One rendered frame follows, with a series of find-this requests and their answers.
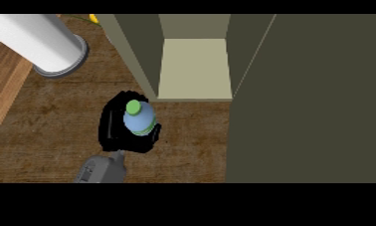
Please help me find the light wooden board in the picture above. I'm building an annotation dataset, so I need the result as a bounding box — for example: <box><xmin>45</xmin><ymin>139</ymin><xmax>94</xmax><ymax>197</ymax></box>
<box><xmin>0</xmin><ymin>42</ymin><xmax>35</xmax><ymax>125</ymax></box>

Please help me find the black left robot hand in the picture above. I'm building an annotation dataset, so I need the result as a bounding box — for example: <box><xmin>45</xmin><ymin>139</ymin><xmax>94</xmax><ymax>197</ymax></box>
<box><xmin>97</xmin><ymin>90</ymin><xmax>163</xmax><ymax>154</ymax></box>

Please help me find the blue water bottle green cap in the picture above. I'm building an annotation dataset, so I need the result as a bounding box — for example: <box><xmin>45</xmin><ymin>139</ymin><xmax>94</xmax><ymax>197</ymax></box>
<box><xmin>122</xmin><ymin>99</ymin><xmax>159</xmax><ymax>137</ymax></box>

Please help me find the olive open cabinet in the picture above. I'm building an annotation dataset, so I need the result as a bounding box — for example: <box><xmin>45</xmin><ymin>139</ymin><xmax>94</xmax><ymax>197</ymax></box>
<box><xmin>95</xmin><ymin>13</ymin><xmax>277</xmax><ymax>103</ymax></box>

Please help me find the white paper towel roll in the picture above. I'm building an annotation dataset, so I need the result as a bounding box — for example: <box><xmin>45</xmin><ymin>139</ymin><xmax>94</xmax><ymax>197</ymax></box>
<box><xmin>0</xmin><ymin>13</ymin><xmax>85</xmax><ymax>74</ymax></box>

